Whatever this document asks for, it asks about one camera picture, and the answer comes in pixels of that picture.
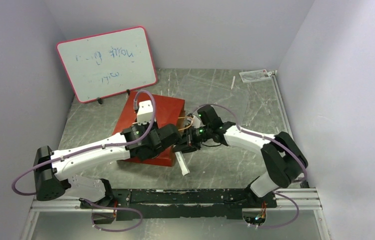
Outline red paper bag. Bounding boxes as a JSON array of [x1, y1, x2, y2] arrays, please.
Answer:
[[111, 94, 196, 168]]

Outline white marker pen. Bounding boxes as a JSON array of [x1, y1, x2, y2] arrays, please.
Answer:
[[230, 75, 236, 90]]

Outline white handled metal tongs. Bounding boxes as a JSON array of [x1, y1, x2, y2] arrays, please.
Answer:
[[175, 151, 190, 176]]

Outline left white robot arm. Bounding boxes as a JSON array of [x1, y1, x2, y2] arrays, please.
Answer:
[[34, 123, 181, 208]]

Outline red framed whiteboard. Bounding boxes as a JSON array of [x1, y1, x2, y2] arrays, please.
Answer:
[[56, 26, 158, 103]]

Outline small white card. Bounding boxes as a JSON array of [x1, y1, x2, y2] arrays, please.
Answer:
[[239, 69, 273, 83]]

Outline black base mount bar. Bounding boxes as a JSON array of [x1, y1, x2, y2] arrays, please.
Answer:
[[96, 183, 277, 221]]

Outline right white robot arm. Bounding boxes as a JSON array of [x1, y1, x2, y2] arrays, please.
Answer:
[[173, 103, 308, 207]]

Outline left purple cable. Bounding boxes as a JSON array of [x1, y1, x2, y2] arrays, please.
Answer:
[[11, 90, 157, 232]]

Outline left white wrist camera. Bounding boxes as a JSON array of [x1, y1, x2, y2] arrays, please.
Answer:
[[136, 100, 155, 125]]

